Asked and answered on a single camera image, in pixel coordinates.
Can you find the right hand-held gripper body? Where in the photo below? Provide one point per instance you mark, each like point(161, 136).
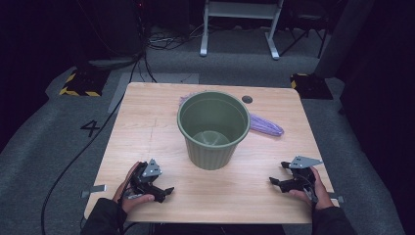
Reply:
point(303, 179)

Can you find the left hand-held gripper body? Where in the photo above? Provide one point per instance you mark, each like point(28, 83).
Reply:
point(143, 182)

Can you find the purple plastic bag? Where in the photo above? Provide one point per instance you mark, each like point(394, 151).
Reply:
point(266, 125)

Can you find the green ribbed plastic bin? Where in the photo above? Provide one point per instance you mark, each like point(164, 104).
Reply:
point(208, 156)

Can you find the person's left hand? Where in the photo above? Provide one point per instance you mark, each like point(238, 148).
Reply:
point(125, 199)

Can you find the person's right hand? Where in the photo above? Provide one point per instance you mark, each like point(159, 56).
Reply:
point(323, 196)

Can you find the round dark table grommet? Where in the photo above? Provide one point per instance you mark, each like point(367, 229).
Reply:
point(247, 99)

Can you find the yellow-black striped stand base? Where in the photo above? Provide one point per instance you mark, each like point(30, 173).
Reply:
point(311, 86)
point(84, 83)

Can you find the black tripod stand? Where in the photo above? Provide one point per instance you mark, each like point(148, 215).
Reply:
point(306, 31)

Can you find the grey pillar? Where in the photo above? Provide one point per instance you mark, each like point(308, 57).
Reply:
point(342, 39)

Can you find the grey table edge bracket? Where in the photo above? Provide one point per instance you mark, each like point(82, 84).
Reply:
point(337, 197)
point(94, 189)

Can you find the white metal desk frame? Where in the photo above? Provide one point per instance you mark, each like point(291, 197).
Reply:
point(241, 9)

